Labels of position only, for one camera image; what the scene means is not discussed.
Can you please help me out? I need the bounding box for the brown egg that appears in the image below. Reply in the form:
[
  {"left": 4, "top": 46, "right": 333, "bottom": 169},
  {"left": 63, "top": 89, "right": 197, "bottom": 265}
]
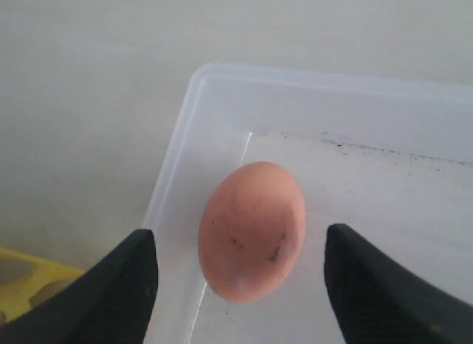
[{"left": 197, "top": 161, "right": 307, "bottom": 303}]

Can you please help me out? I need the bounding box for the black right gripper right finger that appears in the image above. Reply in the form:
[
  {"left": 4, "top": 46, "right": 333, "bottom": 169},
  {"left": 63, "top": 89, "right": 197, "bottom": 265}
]
[{"left": 324, "top": 223, "right": 472, "bottom": 343}]

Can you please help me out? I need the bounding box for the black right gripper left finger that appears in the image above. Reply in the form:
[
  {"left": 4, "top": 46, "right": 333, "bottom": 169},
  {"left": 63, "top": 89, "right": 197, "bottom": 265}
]
[{"left": 1, "top": 229, "right": 158, "bottom": 343}]

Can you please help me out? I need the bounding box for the clear plastic box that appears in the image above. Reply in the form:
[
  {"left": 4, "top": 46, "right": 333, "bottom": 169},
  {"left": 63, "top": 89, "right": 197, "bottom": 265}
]
[{"left": 143, "top": 64, "right": 472, "bottom": 343}]

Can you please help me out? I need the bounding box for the yellow plastic egg tray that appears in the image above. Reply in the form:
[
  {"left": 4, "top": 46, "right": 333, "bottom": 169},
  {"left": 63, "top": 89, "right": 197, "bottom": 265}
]
[{"left": 1, "top": 248, "right": 84, "bottom": 325}]

